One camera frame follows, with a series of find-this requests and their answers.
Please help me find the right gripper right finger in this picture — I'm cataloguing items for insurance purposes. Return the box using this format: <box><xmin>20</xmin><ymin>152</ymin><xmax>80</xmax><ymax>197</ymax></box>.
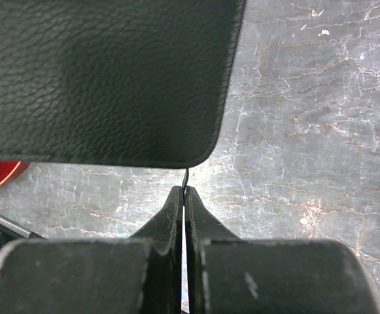
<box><xmin>184</xmin><ymin>186</ymin><xmax>240</xmax><ymax>314</ymax></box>

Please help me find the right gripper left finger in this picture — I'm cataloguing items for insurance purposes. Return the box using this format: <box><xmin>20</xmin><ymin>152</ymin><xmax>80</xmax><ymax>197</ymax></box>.
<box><xmin>132</xmin><ymin>186</ymin><xmax>184</xmax><ymax>313</ymax></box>

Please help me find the black zip tool case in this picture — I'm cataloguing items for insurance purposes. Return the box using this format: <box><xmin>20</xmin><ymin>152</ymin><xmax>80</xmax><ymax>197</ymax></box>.
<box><xmin>0</xmin><ymin>1</ymin><xmax>246</xmax><ymax>169</ymax></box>

